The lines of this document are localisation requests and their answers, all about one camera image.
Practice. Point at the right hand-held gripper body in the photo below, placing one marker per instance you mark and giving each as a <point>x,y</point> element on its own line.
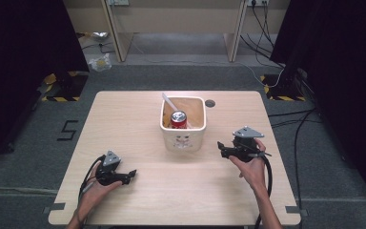
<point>244,148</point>

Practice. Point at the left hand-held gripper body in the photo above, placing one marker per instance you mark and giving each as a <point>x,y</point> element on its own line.
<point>107,176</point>

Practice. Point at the cream square bin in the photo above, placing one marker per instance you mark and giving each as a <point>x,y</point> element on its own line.
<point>183,140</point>

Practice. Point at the red soda can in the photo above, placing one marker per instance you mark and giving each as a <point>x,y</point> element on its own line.
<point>178,120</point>

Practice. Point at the white straw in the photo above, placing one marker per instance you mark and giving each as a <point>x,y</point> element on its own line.
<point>169,102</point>

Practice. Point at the person's left hand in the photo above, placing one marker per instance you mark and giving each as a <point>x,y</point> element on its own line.
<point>93,194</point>

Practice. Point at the person's right hand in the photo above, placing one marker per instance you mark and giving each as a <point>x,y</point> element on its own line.
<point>251,171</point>

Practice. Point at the dark round table grommet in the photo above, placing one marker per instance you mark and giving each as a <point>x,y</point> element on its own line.
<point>210,103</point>

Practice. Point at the grey tape strip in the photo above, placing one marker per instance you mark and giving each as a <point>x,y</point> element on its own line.
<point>54,207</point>
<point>294,210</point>

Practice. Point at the black stand base striped tape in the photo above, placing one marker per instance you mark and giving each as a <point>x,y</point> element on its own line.
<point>68,89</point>
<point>282,90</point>

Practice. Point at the clear crumpled plastic bag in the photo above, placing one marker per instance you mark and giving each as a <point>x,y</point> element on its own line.
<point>100,63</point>

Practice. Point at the black curtain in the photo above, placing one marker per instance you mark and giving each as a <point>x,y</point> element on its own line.
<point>346,79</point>
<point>19,63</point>

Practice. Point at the crumpled foil wrapper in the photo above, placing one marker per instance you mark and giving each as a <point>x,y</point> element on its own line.
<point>97,35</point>

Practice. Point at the white wall socket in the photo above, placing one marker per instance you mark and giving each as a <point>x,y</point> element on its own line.
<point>258,2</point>
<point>117,2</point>

